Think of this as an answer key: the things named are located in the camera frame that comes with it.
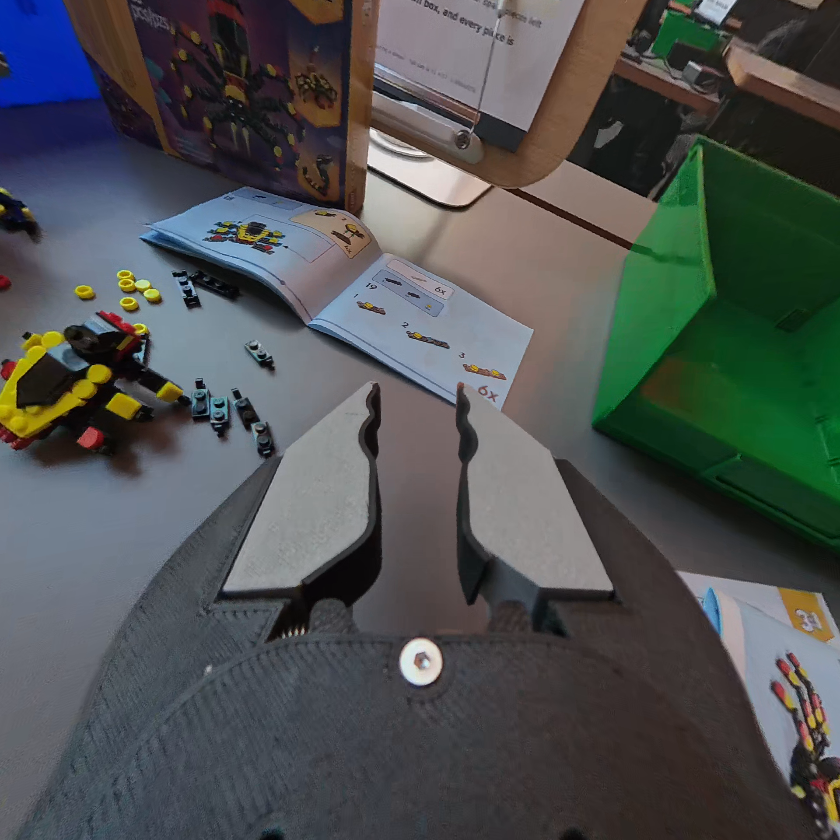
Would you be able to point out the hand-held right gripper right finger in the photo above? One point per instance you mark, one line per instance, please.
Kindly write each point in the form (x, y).
(531, 518)

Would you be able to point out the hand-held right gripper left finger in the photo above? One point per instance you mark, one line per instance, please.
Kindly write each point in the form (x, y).
(308, 512)

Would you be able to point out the group of black lego plates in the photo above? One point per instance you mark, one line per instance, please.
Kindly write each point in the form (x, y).
(220, 410)

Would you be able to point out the open lego instruction booklet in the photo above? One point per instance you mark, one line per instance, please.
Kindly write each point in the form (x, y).
(367, 308)

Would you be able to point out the black yellow lego spider model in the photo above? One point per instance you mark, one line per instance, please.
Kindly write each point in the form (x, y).
(59, 387)

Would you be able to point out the closed lego instruction booklet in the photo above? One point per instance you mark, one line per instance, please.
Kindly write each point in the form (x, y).
(774, 656)

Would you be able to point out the small dark lego build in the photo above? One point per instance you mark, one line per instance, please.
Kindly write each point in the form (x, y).
(16, 213)

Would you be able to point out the purple lego set box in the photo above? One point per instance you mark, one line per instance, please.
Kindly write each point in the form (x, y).
(249, 85)

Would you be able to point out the green plastic bin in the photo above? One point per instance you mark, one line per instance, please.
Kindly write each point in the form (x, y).
(735, 367)

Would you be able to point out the group of yellow round tiles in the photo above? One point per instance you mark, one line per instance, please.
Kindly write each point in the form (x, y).
(128, 284)

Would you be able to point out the silver metal stand base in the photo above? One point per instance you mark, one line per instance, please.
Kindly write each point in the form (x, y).
(433, 177)

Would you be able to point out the wooden-framed document stand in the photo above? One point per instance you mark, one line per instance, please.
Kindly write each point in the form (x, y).
(577, 85)

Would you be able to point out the printed paper sheet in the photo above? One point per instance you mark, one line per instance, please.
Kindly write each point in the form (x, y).
(459, 59)

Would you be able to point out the wooden background desk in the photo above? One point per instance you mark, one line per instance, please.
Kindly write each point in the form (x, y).
(787, 85)

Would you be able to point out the green background box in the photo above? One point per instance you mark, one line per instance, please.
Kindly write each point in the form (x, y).
(689, 33)

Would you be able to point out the blue panel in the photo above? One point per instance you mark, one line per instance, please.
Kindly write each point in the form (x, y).
(39, 59)

